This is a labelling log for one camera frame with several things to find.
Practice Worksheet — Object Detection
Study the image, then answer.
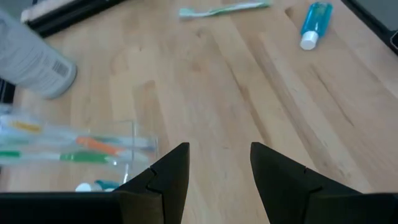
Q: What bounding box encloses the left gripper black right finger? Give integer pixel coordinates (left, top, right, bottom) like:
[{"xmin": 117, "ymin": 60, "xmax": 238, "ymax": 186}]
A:
[{"xmin": 249, "ymin": 141, "xmax": 398, "ymax": 224}]

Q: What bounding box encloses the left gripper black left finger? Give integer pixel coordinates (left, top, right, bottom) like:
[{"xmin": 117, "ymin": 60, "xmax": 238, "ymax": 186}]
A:
[{"xmin": 0, "ymin": 142, "xmax": 190, "ymax": 224}]

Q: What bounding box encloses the small blue mouthwash bottle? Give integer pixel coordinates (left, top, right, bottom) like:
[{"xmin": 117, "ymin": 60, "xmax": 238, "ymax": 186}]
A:
[
  {"xmin": 299, "ymin": 1, "xmax": 334, "ymax": 51},
  {"xmin": 75, "ymin": 179, "xmax": 121, "ymax": 192}
]

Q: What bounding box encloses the green toothbrush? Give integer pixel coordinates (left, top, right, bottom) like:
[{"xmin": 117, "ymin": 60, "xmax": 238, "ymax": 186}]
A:
[
  {"xmin": 0, "ymin": 151, "xmax": 150, "ymax": 166},
  {"xmin": 178, "ymin": 0, "xmax": 271, "ymax": 19}
]

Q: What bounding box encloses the pale orange toothbrush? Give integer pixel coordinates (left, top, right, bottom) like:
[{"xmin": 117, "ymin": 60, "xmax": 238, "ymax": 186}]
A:
[{"xmin": 0, "ymin": 116, "xmax": 75, "ymax": 134}]

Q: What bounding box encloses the clear acrylic organizer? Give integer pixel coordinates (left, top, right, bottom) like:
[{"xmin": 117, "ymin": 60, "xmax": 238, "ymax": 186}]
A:
[{"xmin": 0, "ymin": 105, "xmax": 159, "ymax": 192}]

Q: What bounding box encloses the white green wipes canister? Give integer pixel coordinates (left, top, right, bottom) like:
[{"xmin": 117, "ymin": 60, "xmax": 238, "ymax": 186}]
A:
[{"xmin": 0, "ymin": 7, "xmax": 78, "ymax": 100}]

